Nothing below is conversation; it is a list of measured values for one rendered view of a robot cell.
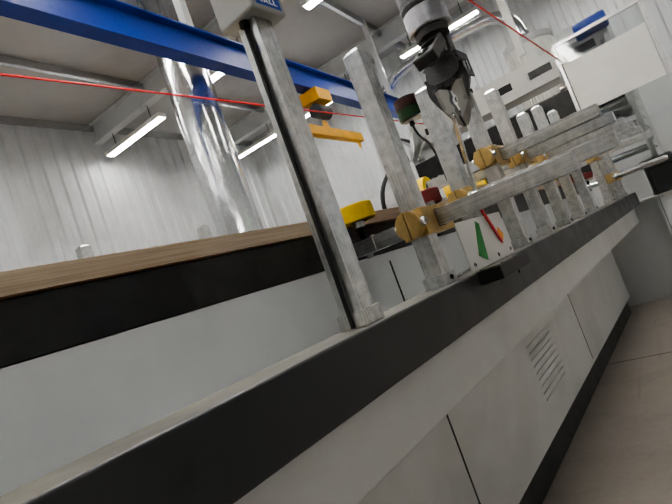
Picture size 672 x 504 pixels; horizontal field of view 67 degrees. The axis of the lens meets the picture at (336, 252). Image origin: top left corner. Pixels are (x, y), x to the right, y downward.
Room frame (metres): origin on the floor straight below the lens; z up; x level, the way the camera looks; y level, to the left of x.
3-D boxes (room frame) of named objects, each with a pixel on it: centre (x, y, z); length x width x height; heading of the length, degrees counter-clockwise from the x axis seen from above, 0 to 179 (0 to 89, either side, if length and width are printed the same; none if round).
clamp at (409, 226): (0.92, -0.17, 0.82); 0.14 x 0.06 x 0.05; 143
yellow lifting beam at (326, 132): (6.24, -0.43, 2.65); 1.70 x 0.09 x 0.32; 149
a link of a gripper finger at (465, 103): (1.02, -0.36, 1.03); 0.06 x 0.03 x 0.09; 143
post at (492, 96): (1.51, -0.60, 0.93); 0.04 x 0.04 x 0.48; 53
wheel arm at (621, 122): (1.73, -0.79, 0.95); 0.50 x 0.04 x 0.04; 53
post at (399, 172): (0.90, -0.16, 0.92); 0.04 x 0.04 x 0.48; 53
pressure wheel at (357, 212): (1.02, -0.06, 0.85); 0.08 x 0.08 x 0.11
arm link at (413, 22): (1.03, -0.34, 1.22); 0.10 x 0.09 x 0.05; 53
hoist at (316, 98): (6.24, -0.43, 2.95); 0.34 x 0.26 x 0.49; 149
